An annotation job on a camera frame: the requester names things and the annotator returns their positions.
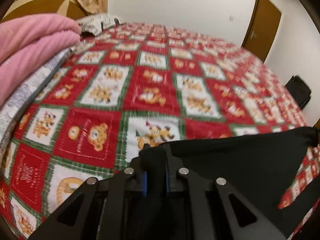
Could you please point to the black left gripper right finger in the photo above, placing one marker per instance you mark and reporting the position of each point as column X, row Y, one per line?
column 214, row 209

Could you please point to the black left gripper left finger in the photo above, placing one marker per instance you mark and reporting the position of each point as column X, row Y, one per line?
column 94, row 210

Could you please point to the black pants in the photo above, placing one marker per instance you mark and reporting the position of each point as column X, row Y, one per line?
column 261, row 166

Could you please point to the red patterned bedspread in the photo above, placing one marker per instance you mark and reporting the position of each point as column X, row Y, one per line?
column 132, row 85

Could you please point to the grey patterned pillow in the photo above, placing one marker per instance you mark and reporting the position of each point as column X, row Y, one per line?
column 15, row 105

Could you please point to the black bag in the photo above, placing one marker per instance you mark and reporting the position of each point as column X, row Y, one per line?
column 299, row 90

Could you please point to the pink folded quilt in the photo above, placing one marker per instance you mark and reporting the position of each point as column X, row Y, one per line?
column 30, row 41

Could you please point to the white patterned far pillow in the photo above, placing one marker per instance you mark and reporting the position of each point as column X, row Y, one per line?
column 94, row 25

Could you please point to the brown wooden door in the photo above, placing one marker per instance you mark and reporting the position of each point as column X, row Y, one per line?
column 262, row 28

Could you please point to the cream wooden headboard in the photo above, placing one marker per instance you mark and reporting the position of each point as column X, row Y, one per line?
column 68, row 8

